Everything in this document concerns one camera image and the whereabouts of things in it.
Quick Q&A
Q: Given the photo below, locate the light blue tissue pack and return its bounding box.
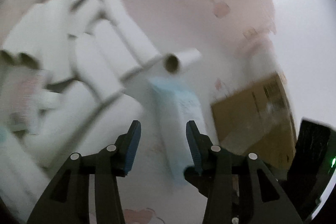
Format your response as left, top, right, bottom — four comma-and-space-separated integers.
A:
148, 77, 207, 188

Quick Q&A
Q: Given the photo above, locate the brown cardboard box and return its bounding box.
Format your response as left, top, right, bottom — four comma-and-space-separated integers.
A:
211, 73, 297, 170

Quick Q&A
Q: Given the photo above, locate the pink Hello Kitty bedsheet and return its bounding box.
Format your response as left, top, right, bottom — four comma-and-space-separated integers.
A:
1, 0, 276, 223

